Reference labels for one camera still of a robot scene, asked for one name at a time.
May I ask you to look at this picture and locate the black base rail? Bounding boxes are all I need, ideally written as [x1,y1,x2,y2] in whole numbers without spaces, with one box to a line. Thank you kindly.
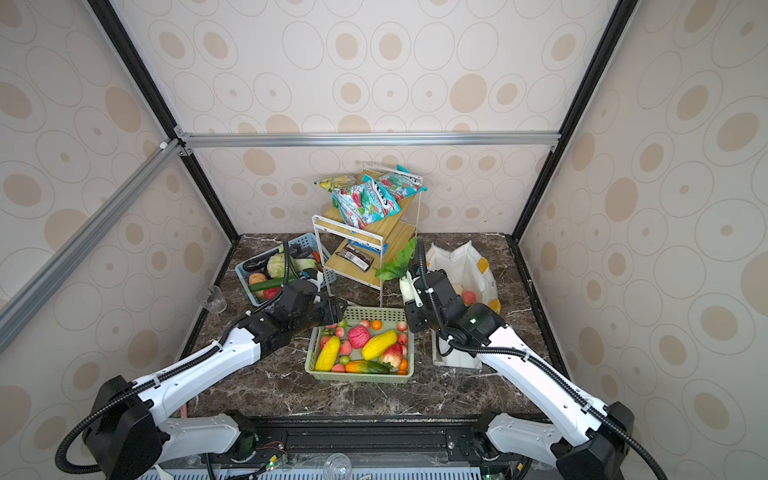
[155,416,625,480]

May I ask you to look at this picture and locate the blue snack packet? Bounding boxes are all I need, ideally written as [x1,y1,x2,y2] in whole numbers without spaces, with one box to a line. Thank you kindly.
[348,240,388,256]

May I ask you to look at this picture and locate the blue plastic vegetable basket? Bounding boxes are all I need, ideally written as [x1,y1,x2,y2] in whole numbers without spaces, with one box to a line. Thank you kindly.
[235,233,330,306]

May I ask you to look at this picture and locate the red pepper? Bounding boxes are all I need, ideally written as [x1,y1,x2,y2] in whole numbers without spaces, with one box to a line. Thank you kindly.
[263,287,281,300]

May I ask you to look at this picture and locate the horizontal aluminium frame bar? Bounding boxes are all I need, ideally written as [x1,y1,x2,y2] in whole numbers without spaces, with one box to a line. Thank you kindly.
[172,130,560,151]

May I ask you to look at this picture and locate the white radish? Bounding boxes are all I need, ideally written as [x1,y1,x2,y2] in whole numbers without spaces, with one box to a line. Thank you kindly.
[399,277,415,304]

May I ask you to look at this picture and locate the dark eggplant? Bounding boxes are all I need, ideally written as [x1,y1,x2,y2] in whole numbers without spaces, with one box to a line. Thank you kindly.
[241,257,269,272]

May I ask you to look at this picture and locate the white grocery tote bag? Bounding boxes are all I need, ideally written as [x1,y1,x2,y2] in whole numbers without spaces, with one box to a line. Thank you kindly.
[426,241,501,372]

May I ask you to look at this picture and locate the small pink peach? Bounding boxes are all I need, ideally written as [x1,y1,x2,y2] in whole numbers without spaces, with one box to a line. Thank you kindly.
[462,290,477,306]

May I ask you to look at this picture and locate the dark snack bar packet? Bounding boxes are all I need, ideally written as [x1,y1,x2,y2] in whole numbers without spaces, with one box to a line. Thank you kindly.
[335,244,373,272]

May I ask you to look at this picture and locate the green orange papaya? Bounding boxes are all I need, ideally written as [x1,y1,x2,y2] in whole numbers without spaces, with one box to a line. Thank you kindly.
[345,360,390,375]

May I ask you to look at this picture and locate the clear plastic cup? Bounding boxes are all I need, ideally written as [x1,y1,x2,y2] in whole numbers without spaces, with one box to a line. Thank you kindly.
[197,285,227,315]

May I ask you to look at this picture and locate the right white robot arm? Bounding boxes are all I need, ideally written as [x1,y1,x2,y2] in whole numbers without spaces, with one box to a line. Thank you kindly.
[398,238,666,479]

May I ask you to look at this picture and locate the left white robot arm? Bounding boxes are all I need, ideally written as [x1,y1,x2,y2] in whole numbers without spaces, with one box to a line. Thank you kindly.
[54,254,348,479]

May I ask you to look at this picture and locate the diagonal aluminium frame bar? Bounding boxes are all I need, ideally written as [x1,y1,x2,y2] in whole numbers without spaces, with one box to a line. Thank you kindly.
[1,139,181,350]

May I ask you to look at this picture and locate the green plastic fruit basket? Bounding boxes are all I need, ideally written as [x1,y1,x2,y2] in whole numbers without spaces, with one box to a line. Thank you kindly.
[305,306,415,383]

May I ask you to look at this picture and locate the peach colored fruit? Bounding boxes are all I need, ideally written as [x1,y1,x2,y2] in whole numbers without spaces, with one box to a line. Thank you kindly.
[248,272,268,285]

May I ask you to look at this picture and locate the leafy green vegetable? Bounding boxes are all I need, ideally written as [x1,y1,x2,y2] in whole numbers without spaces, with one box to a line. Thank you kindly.
[375,237,418,281]

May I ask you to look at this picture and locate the green cucumber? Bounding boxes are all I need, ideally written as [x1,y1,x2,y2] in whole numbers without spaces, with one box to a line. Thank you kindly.
[248,278,284,293]

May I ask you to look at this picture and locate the green cabbage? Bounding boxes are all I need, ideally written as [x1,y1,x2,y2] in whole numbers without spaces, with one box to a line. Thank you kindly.
[266,253,286,279]

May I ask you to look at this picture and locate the white wire wooden shelf rack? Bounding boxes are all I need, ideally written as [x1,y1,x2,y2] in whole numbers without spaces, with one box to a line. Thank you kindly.
[312,193,421,306]

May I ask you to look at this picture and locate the yellow green snack bag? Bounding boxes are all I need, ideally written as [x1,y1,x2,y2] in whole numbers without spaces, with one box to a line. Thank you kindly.
[314,174,358,193]

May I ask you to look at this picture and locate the teal pink snack bag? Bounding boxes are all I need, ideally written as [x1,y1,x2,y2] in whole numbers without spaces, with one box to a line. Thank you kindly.
[378,170,427,202]

